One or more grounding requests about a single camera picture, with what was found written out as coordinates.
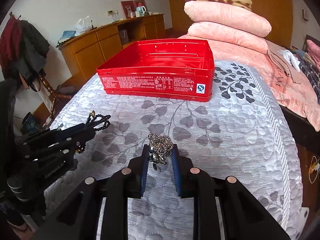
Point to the pink folded duvet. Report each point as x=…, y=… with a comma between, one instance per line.
x=223, y=33
x=228, y=15

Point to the wall intercom phone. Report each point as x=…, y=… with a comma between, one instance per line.
x=305, y=15

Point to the pink folded clothing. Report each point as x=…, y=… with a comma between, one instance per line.
x=313, y=50

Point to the red metal tin box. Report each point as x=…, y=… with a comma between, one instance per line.
x=164, y=68

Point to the upper pink folded duvet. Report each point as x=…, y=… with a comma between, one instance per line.
x=228, y=15

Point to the wooden coat stand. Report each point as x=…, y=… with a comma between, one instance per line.
x=54, y=96

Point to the red photo frame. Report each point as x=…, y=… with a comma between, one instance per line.
x=129, y=7

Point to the lower pink folded duvet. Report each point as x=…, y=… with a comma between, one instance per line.
x=223, y=33

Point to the dark grey jacket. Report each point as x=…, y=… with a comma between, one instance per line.
x=33, y=52

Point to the white plastic bag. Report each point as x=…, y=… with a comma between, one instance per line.
x=83, y=25

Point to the wooden sideboard cabinet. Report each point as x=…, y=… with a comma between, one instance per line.
x=85, y=53

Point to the blue folded cloth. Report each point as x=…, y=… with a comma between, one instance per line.
x=67, y=35

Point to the plaid folded clothing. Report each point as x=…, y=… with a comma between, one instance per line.
x=310, y=71

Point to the dark blue waste bin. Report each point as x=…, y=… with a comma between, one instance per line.
x=29, y=124

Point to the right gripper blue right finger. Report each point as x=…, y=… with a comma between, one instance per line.
x=175, y=160

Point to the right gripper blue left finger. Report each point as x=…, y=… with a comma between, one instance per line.
x=143, y=169

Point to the teal electric kettle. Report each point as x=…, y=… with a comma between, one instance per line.
x=140, y=10

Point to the pink bed sheet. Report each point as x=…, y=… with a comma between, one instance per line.
x=294, y=93

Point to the dark red coat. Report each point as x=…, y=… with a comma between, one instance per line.
x=10, y=42

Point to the white leaf-patterned quilt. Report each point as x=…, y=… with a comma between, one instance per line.
x=240, y=132

